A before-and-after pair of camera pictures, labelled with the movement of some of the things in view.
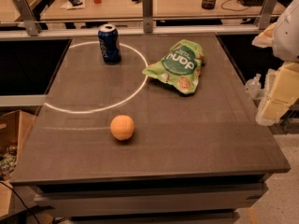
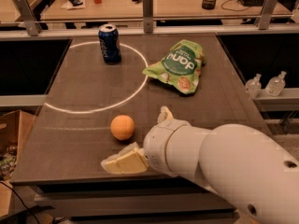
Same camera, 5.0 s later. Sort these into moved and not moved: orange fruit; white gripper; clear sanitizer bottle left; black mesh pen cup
Moved: white gripper
Not moved: black mesh pen cup; orange fruit; clear sanitizer bottle left
